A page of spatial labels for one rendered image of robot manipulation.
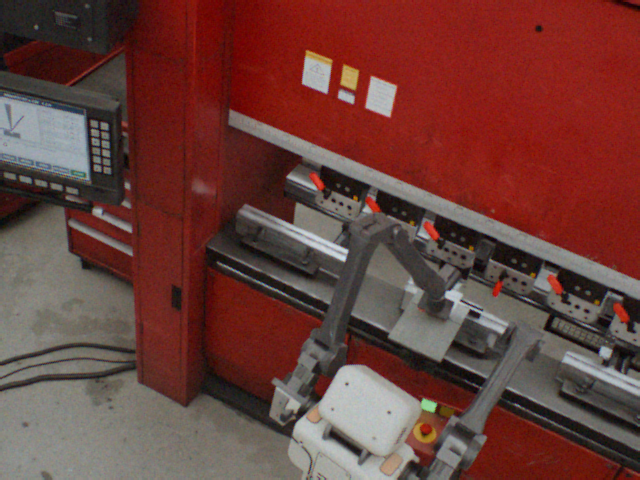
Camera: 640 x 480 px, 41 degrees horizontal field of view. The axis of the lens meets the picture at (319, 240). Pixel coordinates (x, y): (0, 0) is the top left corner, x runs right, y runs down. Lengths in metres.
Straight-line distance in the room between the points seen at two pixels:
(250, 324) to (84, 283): 1.18
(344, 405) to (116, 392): 1.81
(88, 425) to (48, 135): 1.46
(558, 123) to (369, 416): 0.91
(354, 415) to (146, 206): 1.23
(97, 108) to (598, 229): 1.43
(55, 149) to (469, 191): 1.22
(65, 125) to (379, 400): 1.19
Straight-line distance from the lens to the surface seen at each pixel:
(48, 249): 4.38
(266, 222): 3.07
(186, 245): 3.01
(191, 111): 2.64
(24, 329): 4.05
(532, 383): 2.92
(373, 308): 2.97
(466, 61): 2.37
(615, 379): 2.92
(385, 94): 2.52
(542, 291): 3.08
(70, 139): 2.61
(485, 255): 3.04
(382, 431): 2.10
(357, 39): 2.48
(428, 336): 2.77
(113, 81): 3.72
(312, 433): 2.19
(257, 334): 3.28
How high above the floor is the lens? 3.04
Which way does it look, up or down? 43 degrees down
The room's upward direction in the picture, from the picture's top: 9 degrees clockwise
